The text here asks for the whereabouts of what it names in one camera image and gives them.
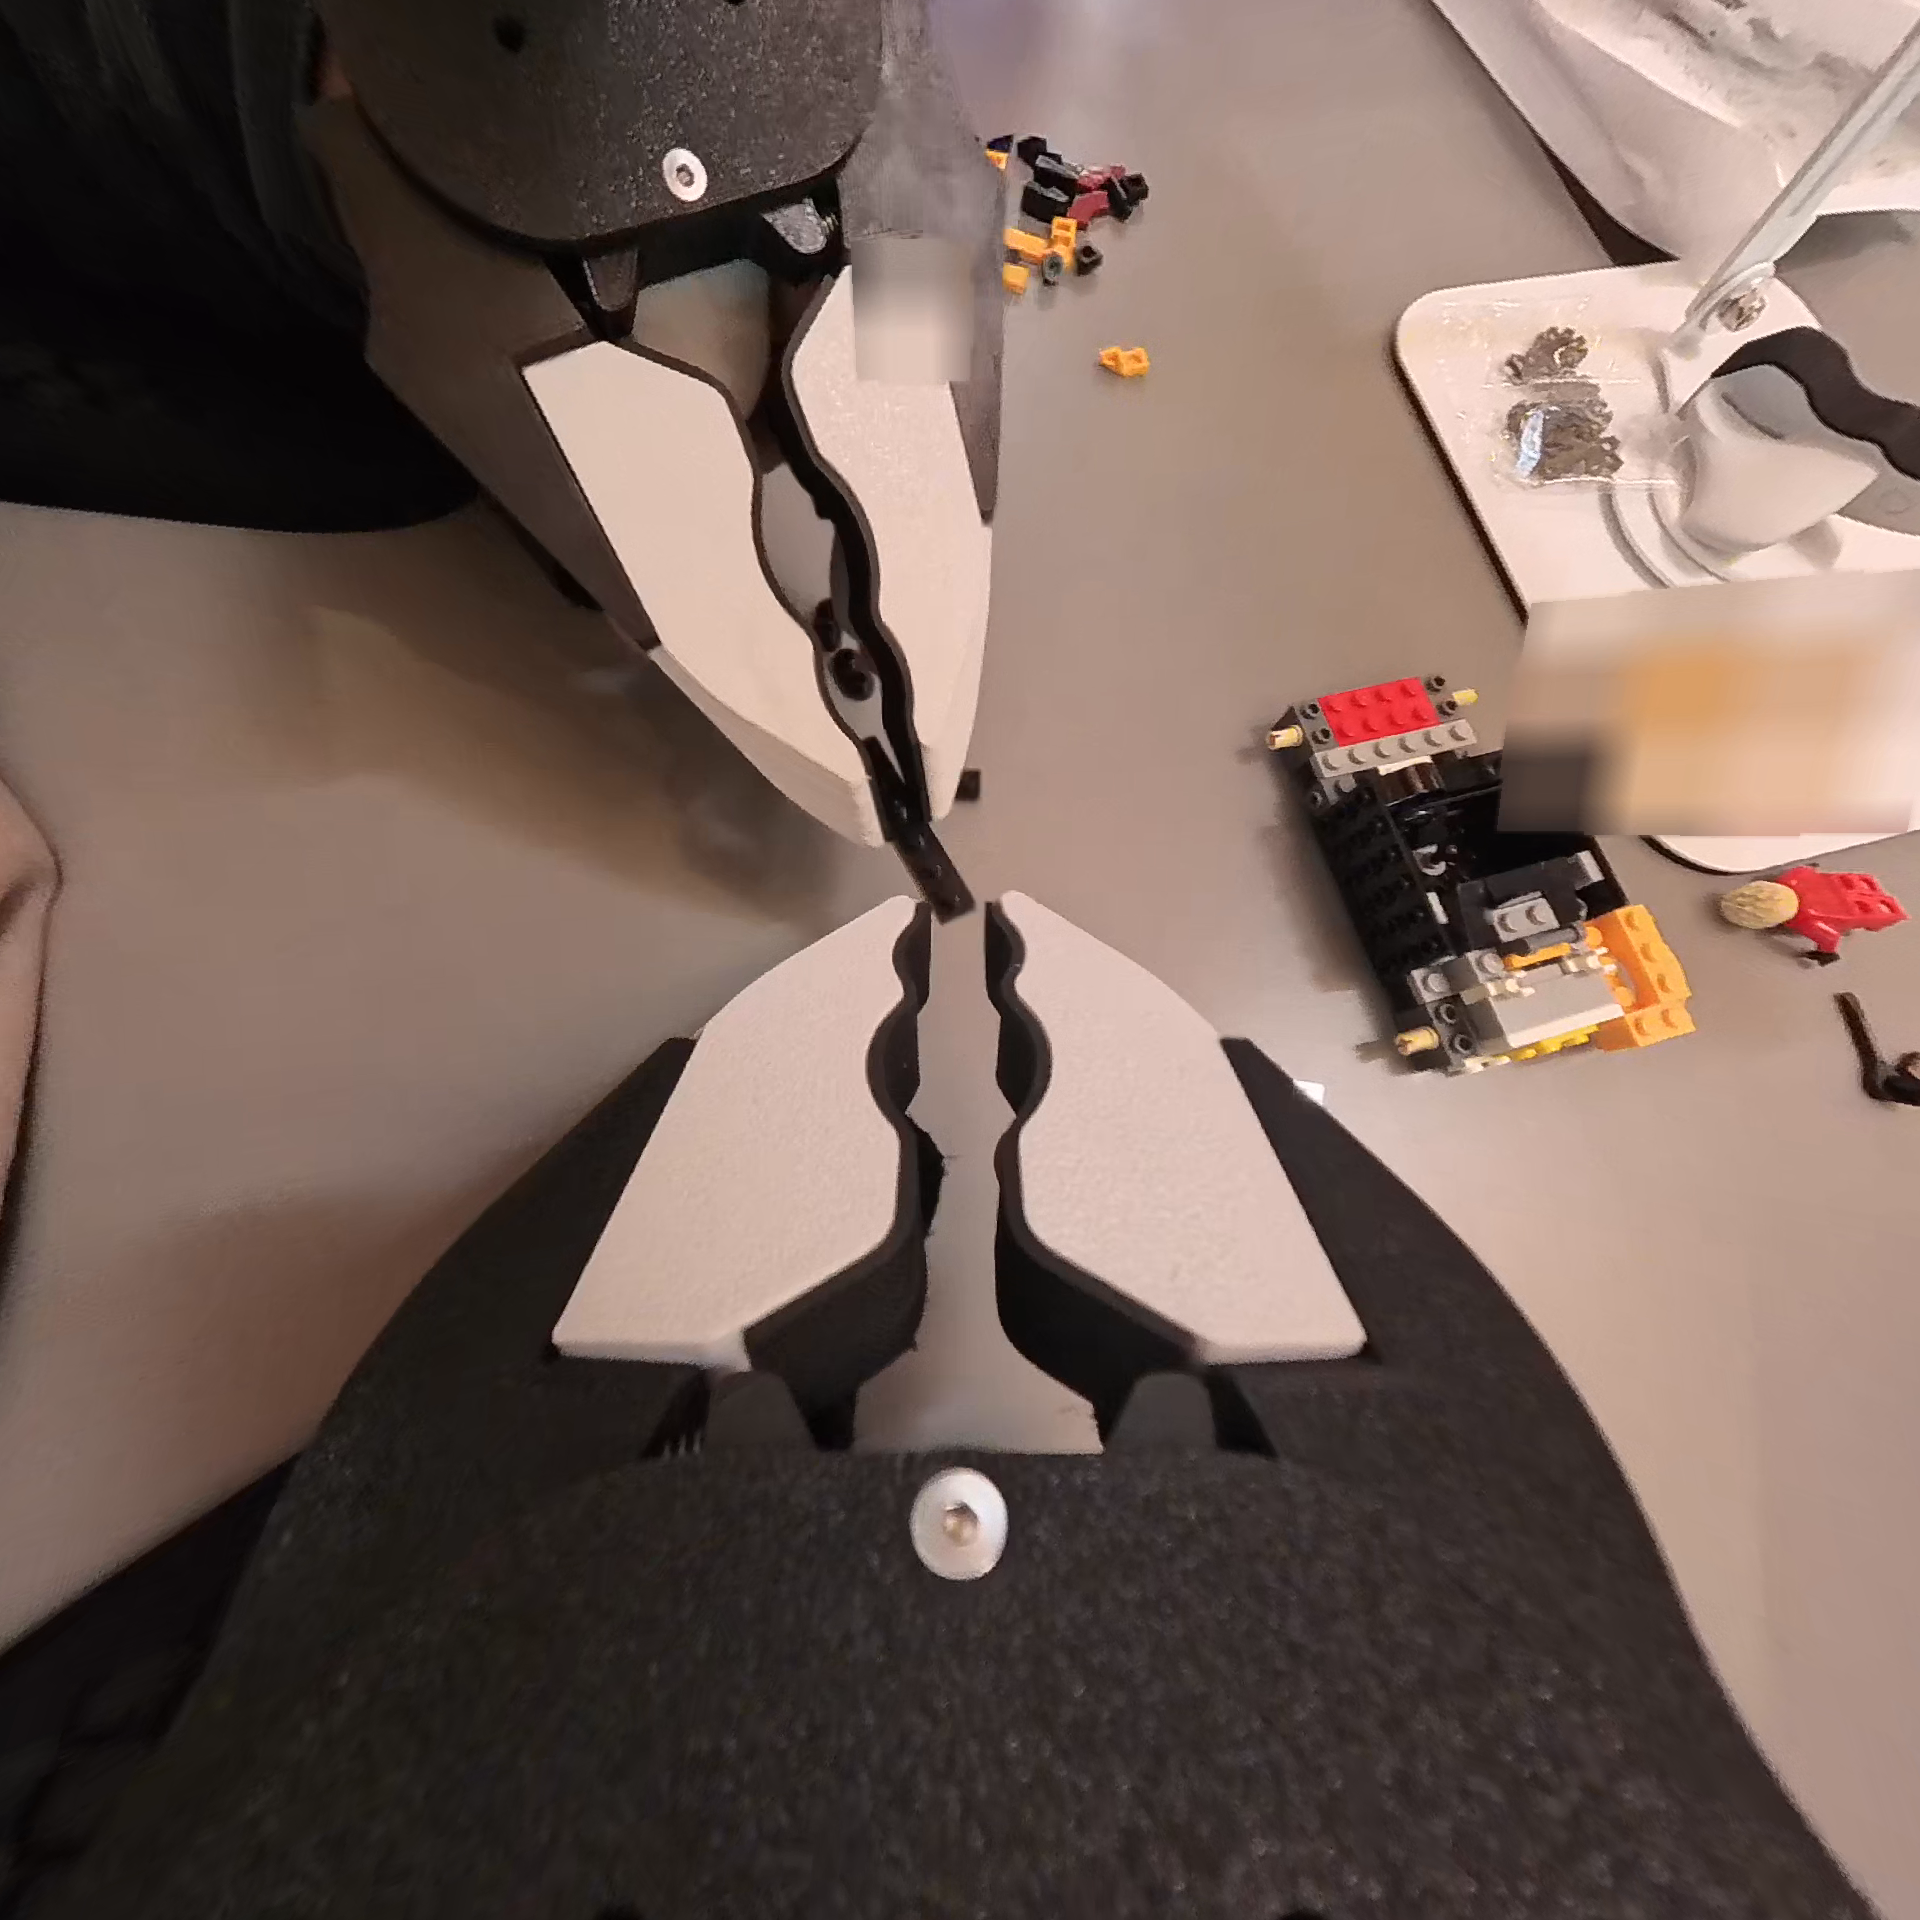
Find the instruction booklet on stand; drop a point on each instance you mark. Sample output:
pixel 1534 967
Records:
pixel 1471 451

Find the small red toy piece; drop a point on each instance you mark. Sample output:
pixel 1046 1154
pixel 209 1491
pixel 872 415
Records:
pixel 1839 901

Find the pile of small toy bricks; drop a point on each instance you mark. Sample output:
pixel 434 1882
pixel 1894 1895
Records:
pixel 1066 194

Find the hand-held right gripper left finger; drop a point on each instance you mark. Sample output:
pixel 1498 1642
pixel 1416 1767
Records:
pixel 751 1184

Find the black textured pad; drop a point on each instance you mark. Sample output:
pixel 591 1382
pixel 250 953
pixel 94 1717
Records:
pixel 105 1694

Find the black red toy car chassis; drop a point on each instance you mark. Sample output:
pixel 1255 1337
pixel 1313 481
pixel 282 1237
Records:
pixel 1425 870

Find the small orange toy brick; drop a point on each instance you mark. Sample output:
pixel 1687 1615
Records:
pixel 1123 359

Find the white paper bag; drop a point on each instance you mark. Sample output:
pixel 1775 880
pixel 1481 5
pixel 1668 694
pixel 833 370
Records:
pixel 1620 89

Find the small black toy part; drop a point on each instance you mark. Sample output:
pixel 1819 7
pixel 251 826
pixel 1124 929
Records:
pixel 1875 1049

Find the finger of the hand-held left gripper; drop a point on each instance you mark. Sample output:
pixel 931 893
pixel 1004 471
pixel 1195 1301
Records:
pixel 914 525
pixel 675 525

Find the clear bag of dark parts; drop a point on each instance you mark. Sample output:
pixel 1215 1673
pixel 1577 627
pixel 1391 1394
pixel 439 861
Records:
pixel 1560 422

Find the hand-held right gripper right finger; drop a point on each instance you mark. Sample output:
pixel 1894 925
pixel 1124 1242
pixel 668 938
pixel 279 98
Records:
pixel 1185 1201

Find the tan round toy piece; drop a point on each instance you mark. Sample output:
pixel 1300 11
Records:
pixel 1755 906

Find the long black toy plate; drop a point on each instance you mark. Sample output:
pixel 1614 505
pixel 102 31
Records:
pixel 938 879

